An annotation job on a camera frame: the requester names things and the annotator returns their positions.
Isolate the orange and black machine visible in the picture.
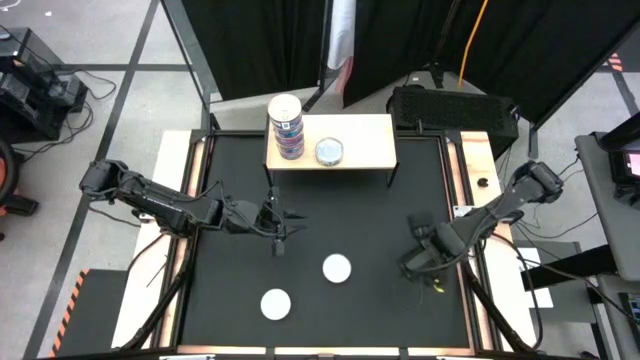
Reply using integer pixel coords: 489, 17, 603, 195
0, 137, 40, 242

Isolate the gray desk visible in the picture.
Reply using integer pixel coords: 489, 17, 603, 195
594, 273, 640, 360
573, 130, 640, 282

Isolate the red label seafood can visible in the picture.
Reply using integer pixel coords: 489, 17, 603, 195
321, 253, 353, 285

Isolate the black equipment rack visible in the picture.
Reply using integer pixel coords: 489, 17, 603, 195
0, 25, 92, 142

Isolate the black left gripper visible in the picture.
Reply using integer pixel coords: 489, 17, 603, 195
221, 185, 308, 258

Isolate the black hazard striped floor mat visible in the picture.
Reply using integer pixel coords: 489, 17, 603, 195
605, 51, 627, 74
48, 267, 132, 359

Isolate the black desktop device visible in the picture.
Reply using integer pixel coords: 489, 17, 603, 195
598, 112, 640, 202

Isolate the black perforated case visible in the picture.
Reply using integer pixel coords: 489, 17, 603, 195
386, 83, 521, 160

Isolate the black curtain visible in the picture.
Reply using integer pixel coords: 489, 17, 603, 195
343, 0, 640, 125
180, 0, 331, 101

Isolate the white paper sheet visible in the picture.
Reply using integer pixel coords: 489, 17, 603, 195
516, 246, 555, 310

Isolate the black floor bar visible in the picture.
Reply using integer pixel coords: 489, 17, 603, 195
519, 243, 619, 292

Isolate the black table mat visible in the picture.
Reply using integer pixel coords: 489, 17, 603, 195
178, 133, 471, 349

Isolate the yellow orange cable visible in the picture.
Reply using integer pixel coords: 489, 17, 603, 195
456, 0, 490, 91

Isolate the black stand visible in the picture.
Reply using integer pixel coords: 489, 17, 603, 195
424, 0, 464, 90
301, 0, 335, 114

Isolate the black keyboard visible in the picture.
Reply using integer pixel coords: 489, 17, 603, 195
618, 291, 640, 329

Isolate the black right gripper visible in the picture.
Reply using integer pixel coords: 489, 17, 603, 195
397, 213, 472, 280

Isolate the wooden shelf with black legs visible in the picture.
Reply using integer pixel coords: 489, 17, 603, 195
262, 112, 401, 191

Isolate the green label seafood can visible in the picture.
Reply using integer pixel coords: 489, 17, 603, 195
314, 136, 346, 167
259, 288, 293, 322

